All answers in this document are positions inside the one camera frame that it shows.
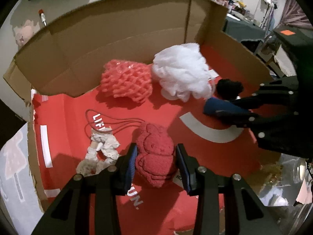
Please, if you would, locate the cream crochet scrunchie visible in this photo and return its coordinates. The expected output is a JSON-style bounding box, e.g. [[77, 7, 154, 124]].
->
[[76, 127, 121, 177]]

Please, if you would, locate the red foam net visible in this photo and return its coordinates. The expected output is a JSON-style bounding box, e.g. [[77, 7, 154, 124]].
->
[[101, 59, 153, 103]]

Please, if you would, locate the red knit bunny pouch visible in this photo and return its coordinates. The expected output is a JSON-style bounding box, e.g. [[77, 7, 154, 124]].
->
[[84, 109, 189, 188]]

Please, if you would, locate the white bath pouf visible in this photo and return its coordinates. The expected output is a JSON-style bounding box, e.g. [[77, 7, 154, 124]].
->
[[151, 43, 216, 102]]

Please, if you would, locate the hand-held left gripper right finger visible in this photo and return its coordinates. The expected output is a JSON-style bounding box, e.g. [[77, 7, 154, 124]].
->
[[175, 143, 284, 235]]

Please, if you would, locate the black scrunchie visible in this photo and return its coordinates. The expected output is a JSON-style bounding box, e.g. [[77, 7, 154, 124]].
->
[[216, 79, 244, 98]]

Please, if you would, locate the pale pink plush toy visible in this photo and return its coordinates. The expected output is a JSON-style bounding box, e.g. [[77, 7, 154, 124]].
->
[[13, 20, 41, 46]]

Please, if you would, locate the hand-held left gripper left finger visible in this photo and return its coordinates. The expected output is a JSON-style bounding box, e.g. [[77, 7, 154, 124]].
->
[[31, 142, 138, 235]]

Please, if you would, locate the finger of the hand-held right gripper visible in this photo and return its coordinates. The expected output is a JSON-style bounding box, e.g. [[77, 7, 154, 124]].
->
[[228, 76, 299, 109], [203, 97, 264, 136]]

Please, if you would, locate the glass jar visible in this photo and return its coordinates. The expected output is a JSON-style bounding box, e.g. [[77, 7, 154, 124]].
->
[[254, 154, 311, 235]]

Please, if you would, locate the cardboard box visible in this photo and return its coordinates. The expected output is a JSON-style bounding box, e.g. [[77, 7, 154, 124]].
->
[[3, 0, 282, 235]]

